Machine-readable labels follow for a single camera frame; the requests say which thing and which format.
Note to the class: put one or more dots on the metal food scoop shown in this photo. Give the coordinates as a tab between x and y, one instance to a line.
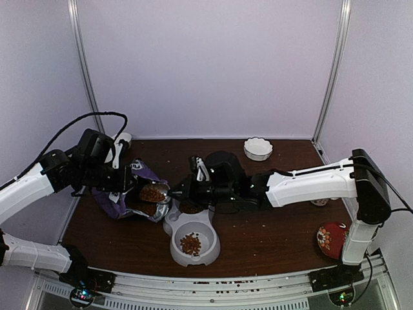
166	188

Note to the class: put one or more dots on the patterned mug yellow inside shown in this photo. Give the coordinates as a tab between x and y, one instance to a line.
322	202

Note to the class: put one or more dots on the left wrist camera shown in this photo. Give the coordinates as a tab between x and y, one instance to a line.
120	148

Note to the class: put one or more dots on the right aluminium frame post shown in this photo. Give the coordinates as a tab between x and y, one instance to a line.
341	39

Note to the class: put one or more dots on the purple puppy food bag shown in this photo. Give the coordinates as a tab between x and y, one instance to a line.
123	205

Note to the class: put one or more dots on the grey double pet bowl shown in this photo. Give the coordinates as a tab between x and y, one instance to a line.
177	224

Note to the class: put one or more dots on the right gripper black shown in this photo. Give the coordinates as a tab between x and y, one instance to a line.
189	191

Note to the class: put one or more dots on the small white round bowl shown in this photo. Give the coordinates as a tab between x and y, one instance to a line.
124	139

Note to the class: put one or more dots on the aluminium front rail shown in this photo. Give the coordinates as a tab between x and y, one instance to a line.
281	291

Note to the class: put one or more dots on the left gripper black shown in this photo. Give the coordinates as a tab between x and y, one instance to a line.
121	185

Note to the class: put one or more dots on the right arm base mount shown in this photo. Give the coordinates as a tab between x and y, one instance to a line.
338	281

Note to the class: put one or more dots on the red floral plate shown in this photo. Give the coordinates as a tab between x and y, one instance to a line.
331	237

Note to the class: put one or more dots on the kibble in far bowl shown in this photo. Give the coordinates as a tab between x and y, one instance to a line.
190	209

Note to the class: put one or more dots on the kibble in bowl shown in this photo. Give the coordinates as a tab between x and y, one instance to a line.
190	244
190	209

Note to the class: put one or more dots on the kibble in near bowl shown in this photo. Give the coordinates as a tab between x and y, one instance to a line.
190	244

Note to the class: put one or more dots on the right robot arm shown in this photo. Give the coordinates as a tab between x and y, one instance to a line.
220	178

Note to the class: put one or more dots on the white scalloped bowl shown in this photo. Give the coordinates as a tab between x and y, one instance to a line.
257	149

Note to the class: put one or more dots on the kibble in metal scoop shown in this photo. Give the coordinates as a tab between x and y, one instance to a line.
152	193

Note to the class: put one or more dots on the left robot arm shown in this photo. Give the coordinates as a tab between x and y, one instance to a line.
94	162

